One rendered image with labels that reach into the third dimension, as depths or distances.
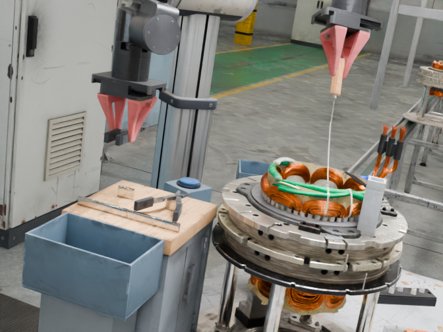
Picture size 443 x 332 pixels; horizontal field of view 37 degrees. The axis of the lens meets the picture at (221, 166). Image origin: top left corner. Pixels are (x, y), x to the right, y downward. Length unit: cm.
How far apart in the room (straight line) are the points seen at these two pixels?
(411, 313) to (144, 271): 80
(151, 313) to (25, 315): 183
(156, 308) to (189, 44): 65
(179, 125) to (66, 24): 197
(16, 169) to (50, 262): 234
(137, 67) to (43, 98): 233
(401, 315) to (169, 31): 90
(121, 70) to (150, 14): 11
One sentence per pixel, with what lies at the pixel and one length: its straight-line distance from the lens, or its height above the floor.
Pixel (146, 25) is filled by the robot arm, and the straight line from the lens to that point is 93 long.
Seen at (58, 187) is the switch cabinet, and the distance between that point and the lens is 361.
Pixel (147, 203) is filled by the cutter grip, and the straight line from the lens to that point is 105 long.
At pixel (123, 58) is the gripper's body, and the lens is 101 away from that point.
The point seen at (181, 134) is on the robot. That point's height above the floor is 109.
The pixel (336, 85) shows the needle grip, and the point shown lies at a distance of 109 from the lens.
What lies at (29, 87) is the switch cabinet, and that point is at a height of 81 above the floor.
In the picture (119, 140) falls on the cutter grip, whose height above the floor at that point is 119.
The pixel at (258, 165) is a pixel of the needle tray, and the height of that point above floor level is 106.
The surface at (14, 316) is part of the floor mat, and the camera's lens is 285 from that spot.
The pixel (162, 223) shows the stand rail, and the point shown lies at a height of 107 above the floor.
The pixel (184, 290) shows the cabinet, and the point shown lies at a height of 93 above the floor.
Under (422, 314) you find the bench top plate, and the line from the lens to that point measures 160.
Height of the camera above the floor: 145
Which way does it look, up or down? 16 degrees down
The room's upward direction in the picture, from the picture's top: 9 degrees clockwise
